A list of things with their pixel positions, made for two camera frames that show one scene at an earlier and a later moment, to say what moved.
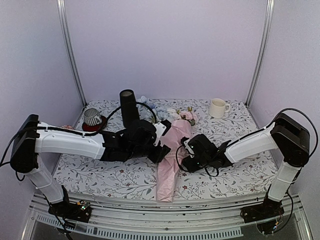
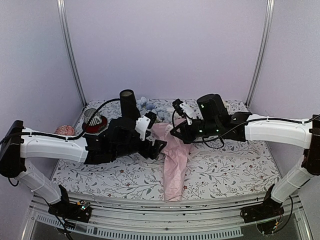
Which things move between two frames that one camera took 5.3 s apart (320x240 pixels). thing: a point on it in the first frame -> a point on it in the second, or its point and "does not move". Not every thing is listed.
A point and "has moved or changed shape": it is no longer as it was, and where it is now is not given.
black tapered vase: [130, 109] does not move
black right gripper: [190, 166] -> [187, 136]
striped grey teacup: [92, 117] does not move
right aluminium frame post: [267, 30] does not move
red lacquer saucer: [90, 128] does not move
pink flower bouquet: [181, 120] has moved or changed shape
